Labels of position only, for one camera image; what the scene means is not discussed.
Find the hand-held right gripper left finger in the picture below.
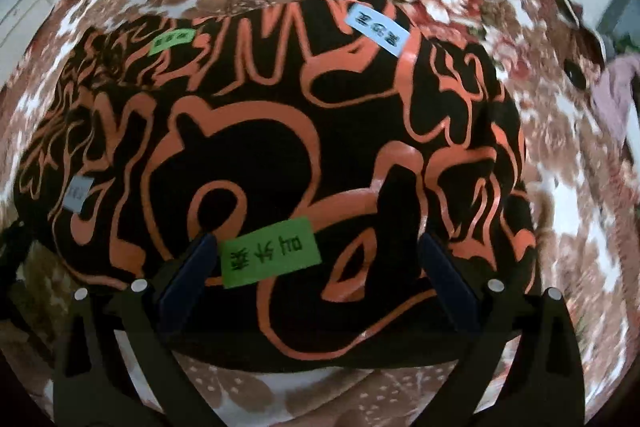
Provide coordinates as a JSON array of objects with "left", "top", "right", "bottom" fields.
[{"left": 52, "top": 232, "right": 226, "bottom": 427}]

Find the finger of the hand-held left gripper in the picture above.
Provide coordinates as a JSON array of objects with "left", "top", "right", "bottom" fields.
[{"left": 0, "top": 219, "right": 35, "bottom": 323}]

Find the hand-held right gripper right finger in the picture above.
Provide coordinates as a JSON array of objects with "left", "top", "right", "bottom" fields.
[{"left": 416, "top": 231, "right": 586, "bottom": 427}]

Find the black garment with orange print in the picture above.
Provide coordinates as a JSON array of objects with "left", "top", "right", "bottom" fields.
[{"left": 12, "top": 0, "right": 540, "bottom": 367}]

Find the black oval object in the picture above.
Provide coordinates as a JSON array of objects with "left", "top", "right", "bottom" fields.
[{"left": 562, "top": 57, "right": 589, "bottom": 90}]

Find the pink cloth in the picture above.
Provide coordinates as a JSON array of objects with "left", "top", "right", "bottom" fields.
[{"left": 592, "top": 54, "right": 640, "bottom": 150}]

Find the brown cloth with white trim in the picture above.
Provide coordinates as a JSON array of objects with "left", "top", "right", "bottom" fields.
[{"left": 545, "top": 0, "right": 609, "bottom": 64}]

